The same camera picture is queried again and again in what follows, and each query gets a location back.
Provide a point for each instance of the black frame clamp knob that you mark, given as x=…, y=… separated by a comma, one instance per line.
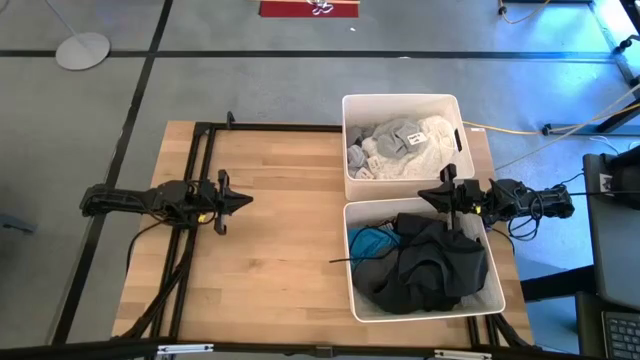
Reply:
x=230, y=119

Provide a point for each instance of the grey desk surface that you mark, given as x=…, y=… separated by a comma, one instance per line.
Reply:
x=615, y=250

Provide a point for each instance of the round grey stand base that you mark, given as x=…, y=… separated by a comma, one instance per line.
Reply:
x=82, y=51

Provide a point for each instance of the white woven plastic basket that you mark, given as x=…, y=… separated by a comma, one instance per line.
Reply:
x=400, y=105
x=370, y=212

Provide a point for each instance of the black device on desk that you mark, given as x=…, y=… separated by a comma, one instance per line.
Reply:
x=627, y=180

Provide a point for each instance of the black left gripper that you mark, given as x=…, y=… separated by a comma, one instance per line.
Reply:
x=212, y=200

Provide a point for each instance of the black laptop keyboard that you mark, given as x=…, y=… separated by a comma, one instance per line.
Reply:
x=622, y=335

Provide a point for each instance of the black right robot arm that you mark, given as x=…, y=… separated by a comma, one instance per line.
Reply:
x=550, y=200

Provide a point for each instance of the grey sweatshirt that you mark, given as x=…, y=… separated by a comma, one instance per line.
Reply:
x=392, y=142

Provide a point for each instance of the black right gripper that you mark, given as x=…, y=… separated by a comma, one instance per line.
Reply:
x=467, y=197

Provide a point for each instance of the charcoal grey shirt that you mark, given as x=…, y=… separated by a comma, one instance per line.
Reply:
x=372, y=280

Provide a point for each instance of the white t-shirt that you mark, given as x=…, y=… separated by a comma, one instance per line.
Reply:
x=400, y=167

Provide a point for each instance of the grey purple-toed sock pair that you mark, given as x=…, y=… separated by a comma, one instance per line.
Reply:
x=356, y=157

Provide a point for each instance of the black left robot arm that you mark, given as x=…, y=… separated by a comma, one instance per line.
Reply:
x=125, y=200

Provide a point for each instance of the black aluminium table frame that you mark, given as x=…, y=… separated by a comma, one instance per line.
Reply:
x=275, y=127

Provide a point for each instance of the turquoise sweatshirt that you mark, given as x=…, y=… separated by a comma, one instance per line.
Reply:
x=370, y=245

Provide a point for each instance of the white paper tag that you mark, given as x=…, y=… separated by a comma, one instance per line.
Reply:
x=416, y=138
x=375, y=163

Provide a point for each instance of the dark grey clothes pile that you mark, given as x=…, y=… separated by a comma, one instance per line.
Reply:
x=440, y=265

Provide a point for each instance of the silver metal bracket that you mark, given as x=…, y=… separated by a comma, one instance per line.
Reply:
x=462, y=355
x=185, y=349

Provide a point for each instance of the black metal floor stand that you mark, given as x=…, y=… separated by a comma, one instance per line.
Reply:
x=575, y=129

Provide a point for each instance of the white black-striped cloth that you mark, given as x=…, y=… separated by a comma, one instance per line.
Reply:
x=442, y=135

